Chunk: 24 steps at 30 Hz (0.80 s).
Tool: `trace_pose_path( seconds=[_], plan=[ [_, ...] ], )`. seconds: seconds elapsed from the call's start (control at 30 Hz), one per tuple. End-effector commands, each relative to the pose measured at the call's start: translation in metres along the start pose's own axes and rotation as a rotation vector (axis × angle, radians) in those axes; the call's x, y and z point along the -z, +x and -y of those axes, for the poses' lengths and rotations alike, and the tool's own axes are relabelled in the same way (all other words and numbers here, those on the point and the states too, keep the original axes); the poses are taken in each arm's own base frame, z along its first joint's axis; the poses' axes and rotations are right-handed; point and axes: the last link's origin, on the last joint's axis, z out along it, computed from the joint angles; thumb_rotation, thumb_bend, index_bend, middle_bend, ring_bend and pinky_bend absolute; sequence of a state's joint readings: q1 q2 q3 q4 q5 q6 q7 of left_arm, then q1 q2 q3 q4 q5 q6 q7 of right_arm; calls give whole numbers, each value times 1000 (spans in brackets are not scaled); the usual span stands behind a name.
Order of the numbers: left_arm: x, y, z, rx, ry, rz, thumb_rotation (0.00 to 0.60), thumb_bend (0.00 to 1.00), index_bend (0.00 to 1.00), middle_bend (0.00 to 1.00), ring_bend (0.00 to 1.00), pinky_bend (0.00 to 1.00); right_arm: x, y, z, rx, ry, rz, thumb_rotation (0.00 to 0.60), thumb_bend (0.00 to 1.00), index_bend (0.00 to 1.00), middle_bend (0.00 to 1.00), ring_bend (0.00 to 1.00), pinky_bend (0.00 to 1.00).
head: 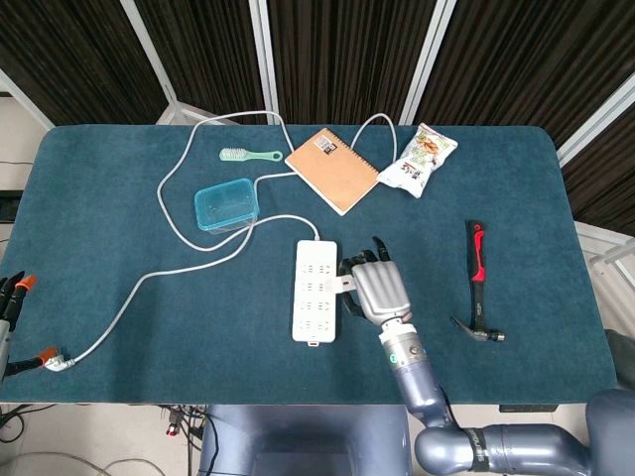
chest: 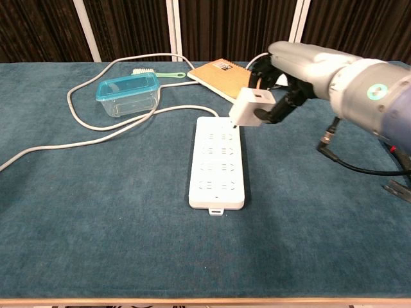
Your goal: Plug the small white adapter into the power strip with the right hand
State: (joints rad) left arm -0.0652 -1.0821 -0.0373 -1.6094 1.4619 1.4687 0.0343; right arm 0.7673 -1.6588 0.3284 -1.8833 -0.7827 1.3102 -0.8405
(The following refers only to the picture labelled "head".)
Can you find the left black orange-tipped robot hand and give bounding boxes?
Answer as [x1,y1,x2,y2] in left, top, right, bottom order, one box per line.
[0,271,59,383]

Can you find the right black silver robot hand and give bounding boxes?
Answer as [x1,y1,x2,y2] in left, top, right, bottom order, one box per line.
[337,236,414,327]

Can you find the white power strip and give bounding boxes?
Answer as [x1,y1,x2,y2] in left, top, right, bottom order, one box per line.
[291,239,339,348]

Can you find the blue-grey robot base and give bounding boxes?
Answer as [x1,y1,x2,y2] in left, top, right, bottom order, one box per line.
[197,404,416,476]

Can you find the red black claw hammer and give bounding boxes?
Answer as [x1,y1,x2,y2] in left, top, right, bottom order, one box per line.
[450,220,507,344]

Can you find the brown spiral notebook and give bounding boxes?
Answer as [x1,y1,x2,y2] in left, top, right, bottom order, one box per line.
[284,127,381,217]

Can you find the white snack bag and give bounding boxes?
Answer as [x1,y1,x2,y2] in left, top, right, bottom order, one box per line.
[376,122,459,199]

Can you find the clear container teal lid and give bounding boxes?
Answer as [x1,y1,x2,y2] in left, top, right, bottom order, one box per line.
[192,177,262,235]

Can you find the teal table mat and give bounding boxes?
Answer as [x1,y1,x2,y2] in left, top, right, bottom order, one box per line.
[0,123,619,406]

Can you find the green white brush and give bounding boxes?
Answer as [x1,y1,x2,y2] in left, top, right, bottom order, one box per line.
[218,147,284,164]

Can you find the dark slatted partition panel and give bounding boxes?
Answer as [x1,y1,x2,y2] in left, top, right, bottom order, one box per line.
[250,0,455,125]
[401,0,635,150]
[121,0,272,125]
[0,0,170,128]
[555,73,635,237]

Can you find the white power strip cable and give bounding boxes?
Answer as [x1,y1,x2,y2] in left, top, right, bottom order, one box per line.
[43,110,398,373]

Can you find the black floor cables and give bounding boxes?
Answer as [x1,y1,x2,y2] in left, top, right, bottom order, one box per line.
[0,404,56,443]

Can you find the cable bundle under table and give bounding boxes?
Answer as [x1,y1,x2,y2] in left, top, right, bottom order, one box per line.
[158,404,219,476]

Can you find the white aluminium frame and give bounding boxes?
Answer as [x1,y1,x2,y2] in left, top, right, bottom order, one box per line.
[574,220,635,298]

